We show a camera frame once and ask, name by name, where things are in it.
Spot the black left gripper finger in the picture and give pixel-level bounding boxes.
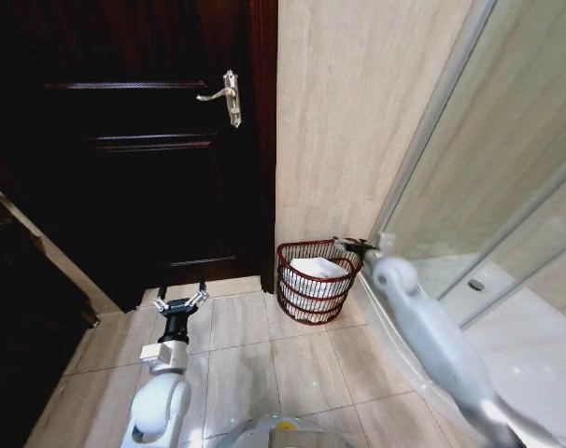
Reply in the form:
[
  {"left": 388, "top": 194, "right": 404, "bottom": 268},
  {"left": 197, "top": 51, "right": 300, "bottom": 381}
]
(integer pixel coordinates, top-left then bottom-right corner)
[
  {"left": 151, "top": 284, "right": 171, "bottom": 315},
  {"left": 187, "top": 277, "right": 211, "bottom": 313}
]

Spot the white robot front shell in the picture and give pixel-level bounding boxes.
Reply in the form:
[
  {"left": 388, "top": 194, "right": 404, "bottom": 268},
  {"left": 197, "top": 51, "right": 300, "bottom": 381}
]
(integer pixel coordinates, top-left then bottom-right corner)
[{"left": 216, "top": 402, "right": 361, "bottom": 448}]

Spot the dark wooden door frame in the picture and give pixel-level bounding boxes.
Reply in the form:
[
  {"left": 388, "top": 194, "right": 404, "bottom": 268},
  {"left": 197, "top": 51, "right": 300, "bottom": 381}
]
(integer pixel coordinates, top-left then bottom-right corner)
[{"left": 248, "top": 0, "right": 280, "bottom": 295}]

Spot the white towel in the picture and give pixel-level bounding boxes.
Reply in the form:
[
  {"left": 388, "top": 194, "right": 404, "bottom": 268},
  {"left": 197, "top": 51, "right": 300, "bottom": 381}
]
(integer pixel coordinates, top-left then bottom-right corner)
[{"left": 282, "top": 256, "right": 350, "bottom": 305}]

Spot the dark wooden door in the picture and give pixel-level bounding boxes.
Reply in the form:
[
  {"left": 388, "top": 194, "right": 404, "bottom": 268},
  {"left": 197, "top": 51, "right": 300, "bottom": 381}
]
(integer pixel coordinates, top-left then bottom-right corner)
[{"left": 0, "top": 0, "right": 265, "bottom": 315}]

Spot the glass shower enclosure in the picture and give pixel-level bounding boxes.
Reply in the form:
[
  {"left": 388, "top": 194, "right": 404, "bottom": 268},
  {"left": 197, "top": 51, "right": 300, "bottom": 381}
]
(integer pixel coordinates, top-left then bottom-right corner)
[{"left": 369, "top": 0, "right": 566, "bottom": 329}]

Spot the dark cabinet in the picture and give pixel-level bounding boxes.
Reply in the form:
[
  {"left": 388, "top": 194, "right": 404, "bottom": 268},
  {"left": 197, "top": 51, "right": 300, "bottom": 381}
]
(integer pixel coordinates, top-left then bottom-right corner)
[{"left": 0, "top": 144, "right": 102, "bottom": 448}]

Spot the white shower tray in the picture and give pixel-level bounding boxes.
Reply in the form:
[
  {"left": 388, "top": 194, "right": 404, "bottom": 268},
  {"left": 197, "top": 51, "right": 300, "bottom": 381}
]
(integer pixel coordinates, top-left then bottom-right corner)
[{"left": 357, "top": 254, "right": 566, "bottom": 448}]

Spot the brass door handle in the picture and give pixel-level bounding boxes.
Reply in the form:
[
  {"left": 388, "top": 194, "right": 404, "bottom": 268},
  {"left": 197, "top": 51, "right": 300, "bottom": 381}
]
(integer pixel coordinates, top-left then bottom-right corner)
[{"left": 195, "top": 69, "right": 243, "bottom": 129}]

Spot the red-brown wire hamper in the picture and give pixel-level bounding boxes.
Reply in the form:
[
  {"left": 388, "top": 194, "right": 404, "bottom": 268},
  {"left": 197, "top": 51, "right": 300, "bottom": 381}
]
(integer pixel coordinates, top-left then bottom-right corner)
[{"left": 276, "top": 237, "right": 363, "bottom": 325}]

